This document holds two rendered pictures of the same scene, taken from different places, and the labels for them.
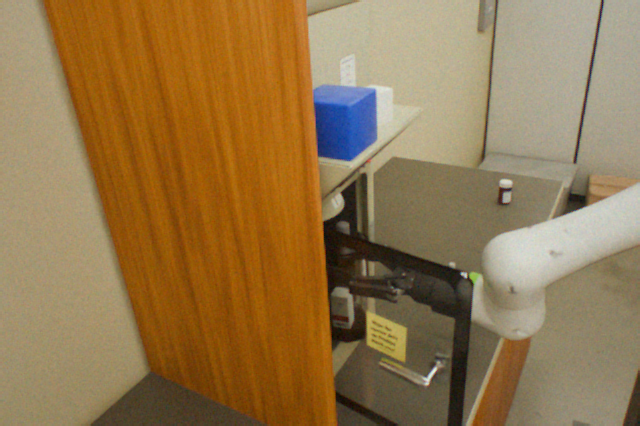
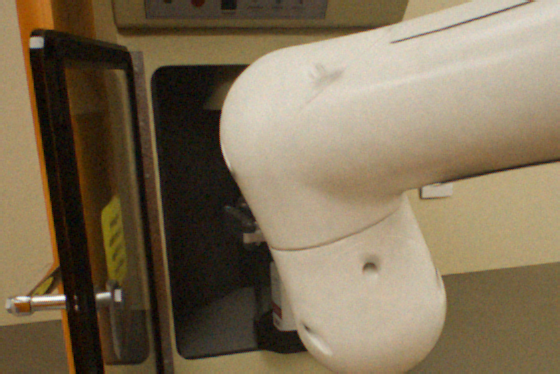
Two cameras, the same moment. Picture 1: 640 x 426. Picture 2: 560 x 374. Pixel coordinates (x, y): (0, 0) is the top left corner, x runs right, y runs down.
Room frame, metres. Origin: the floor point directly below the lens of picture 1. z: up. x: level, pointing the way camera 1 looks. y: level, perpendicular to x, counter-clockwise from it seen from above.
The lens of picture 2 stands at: (0.43, -0.60, 1.36)
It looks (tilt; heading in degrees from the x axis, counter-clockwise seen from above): 15 degrees down; 42
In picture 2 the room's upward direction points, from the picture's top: 1 degrees counter-clockwise
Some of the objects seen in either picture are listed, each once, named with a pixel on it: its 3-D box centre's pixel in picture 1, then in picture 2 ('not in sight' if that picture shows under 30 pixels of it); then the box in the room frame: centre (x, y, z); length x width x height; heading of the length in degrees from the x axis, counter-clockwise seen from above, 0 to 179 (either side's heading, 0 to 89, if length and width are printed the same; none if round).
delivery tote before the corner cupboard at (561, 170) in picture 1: (523, 189); not in sight; (3.26, -1.42, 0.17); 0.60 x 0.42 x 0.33; 56
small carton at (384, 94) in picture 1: (373, 105); not in sight; (0.94, -0.11, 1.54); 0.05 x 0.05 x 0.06; 41
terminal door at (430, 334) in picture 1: (381, 344); (118, 268); (0.70, -0.09, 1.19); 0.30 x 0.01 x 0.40; 50
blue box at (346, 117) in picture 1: (336, 121); not in sight; (0.82, -0.04, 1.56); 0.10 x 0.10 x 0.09; 58
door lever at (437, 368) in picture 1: (410, 368); (60, 287); (0.63, -0.13, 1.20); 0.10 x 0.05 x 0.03; 50
